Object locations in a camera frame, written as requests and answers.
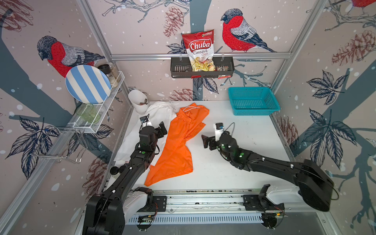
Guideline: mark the clear acrylic wall shelf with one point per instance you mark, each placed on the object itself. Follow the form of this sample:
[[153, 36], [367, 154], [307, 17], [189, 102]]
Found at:
[[79, 125]]

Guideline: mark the dark lid spice jar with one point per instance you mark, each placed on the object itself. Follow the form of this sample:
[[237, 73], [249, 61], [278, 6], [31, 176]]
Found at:
[[105, 68]]

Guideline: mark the white ceramic cup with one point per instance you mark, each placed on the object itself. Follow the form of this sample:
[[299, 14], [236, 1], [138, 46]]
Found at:
[[139, 101]]

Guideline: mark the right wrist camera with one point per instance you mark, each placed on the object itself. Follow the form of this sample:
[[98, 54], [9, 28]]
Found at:
[[218, 130]]

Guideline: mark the green glass bowl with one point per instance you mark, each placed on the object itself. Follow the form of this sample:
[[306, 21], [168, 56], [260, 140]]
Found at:
[[88, 112]]

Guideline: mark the small snack packet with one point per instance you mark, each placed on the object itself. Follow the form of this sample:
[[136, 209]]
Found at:
[[222, 68]]

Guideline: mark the chrome wire wall rack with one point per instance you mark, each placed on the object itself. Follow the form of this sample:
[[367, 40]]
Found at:
[[61, 144]]

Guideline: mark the orange shorts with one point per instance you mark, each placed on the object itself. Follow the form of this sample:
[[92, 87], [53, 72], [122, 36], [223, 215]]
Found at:
[[176, 159]]

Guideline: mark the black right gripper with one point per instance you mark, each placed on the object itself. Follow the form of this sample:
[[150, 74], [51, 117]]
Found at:
[[205, 141]]

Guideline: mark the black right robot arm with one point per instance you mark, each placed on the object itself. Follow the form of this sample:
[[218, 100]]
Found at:
[[311, 184]]

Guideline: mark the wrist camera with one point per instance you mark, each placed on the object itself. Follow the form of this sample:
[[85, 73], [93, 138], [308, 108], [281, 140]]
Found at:
[[218, 130], [145, 121]]

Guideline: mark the teal plastic basket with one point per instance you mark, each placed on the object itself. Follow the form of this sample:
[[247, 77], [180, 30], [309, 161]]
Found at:
[[252, 101]]

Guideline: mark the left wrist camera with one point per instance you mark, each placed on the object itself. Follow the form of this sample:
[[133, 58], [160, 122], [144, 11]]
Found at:
[[145, 121]]

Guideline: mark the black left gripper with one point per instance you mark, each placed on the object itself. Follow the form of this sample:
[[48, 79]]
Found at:
[[163, 128]]

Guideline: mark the blue white striped plate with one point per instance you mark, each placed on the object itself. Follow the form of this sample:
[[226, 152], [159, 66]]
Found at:
[[88, 84]]

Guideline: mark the red Chuba chips bag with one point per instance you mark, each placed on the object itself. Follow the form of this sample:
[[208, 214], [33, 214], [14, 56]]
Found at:
[[200, 49]]

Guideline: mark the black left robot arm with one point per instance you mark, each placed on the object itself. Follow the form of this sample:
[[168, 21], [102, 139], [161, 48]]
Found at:
[[107, 213]]

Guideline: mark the black wire wall basket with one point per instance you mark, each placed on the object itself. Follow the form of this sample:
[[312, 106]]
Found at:
[[181, 68]]

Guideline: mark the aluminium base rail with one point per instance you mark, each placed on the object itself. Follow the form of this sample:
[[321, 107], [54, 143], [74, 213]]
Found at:
[[217, 207]]

